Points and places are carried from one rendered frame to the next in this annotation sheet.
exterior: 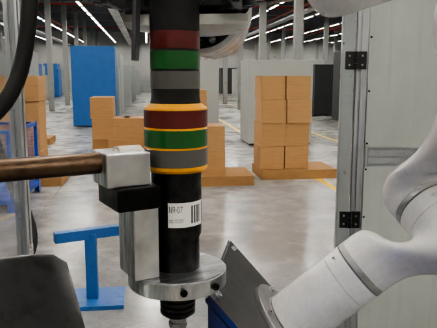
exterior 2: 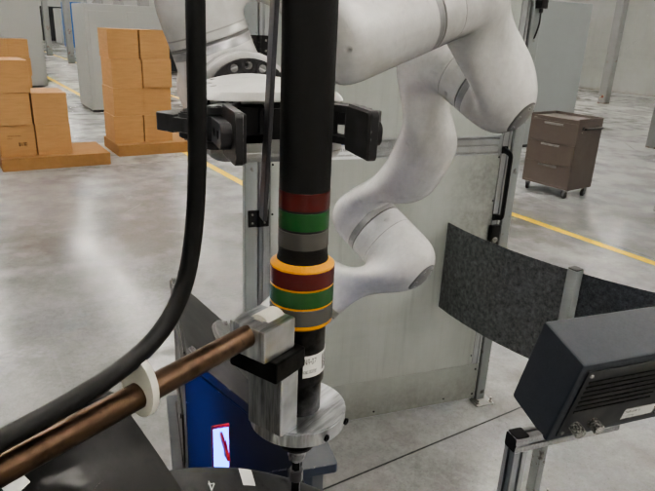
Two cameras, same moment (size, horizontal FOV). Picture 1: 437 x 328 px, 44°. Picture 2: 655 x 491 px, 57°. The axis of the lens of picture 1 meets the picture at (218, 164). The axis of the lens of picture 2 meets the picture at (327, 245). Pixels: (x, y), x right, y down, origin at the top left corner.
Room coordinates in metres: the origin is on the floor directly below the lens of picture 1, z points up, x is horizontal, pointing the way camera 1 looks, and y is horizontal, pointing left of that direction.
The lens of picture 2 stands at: (0.03, 0.18, 1.72)
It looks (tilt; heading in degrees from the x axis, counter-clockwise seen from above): 20 degrees down; 334
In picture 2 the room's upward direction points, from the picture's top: 3 degrees clockwise
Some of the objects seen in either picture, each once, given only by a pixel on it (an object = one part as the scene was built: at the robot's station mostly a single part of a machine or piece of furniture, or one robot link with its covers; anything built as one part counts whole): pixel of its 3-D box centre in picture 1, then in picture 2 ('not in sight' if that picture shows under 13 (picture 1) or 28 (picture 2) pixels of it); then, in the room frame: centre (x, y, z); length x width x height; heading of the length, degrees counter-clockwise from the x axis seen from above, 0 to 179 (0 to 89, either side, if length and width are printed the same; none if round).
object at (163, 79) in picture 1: (175, 79); (303, 235); (0.37, 0.03, 1.59); 0.03 x 0.03 x 0.01
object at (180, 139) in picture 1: (175, 136); (301, 287); (0.37, 0.03, 1.55); 0.04 x 0.04 x 0.01
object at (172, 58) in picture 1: (175, 60); (303, 215); (0.37, 0.03, 1.60); 0.03 x 0.03 x 0.01
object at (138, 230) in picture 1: (164, 217); (290, 365); (0.37, 0.04, 1.49); 0.09 x 0.07 x 0.10; 120
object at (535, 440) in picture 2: not in sight; (563, 430); (0.68, -0.63, 1.04); 0.24 x 0.03 x 0.03; 85
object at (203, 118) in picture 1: (175, 117); (302, 270); (0.37, 0.03, 1.56); 0.04 x 0.04 x 0.01
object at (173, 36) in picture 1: (174, 40); (304, 196); (0.37, 0.03, 1.61); 0.03 x 0.03 x 0.01
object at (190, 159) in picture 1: (175, 155); (300, 305); (0.37, 0.03, 1.54); 0.04 x 0.04 x 0.01
